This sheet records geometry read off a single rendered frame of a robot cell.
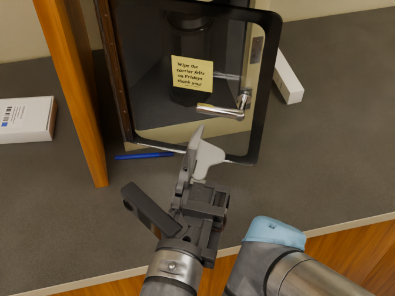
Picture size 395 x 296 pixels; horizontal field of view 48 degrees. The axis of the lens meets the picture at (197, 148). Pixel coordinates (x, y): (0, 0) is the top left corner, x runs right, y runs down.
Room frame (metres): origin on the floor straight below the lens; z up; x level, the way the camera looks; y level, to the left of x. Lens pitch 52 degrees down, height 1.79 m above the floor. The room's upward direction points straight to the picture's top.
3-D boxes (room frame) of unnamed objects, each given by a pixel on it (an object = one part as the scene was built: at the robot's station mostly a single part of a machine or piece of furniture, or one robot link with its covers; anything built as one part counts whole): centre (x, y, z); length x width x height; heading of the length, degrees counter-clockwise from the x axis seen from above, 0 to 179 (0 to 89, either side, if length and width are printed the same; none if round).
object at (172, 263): (0.24, 0.03, 1.20); 0.08 x 0.05 x 0.08; 76
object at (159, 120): (0.61, 0.02, 1.19); 0.30 x 0.01 x 0.40; 76
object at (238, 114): (0.56, -0.05, 1.20); 0.10 x 0.05 x 0.03; 76
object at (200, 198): (0.32, 0.01, 1.20); 0.12 x 0.09 x 0.08; 166
